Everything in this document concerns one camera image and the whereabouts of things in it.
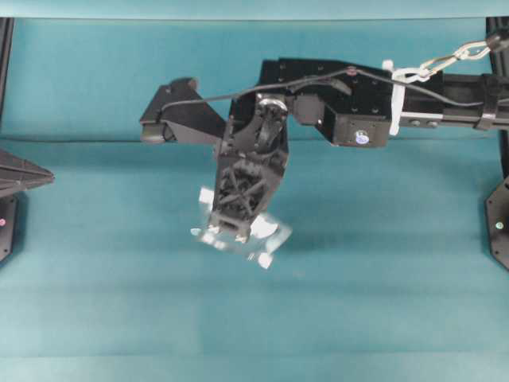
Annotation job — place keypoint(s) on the white zip tie right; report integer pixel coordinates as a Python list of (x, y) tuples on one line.
[(403, 75)]

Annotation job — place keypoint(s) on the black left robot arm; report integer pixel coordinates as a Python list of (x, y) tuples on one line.
[(18, 175)]

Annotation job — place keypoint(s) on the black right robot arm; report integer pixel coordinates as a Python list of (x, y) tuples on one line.
[(349, 105)]

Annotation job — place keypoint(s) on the silver zip bag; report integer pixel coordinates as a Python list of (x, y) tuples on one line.
[(267, 234)]

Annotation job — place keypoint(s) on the silver carabiner right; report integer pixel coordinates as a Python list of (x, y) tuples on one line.
[(474, 50)]

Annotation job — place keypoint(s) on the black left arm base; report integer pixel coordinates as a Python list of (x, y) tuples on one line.
[(8, 223)]

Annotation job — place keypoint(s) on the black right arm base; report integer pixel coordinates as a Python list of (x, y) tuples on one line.
[(496, 212)]

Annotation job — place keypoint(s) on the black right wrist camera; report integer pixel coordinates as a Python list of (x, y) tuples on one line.
[(177, 113)]

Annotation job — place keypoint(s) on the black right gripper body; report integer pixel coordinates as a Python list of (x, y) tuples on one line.
[(251, 161)]

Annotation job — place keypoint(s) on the black frame post left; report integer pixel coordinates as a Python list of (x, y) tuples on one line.
[(6, 38)]

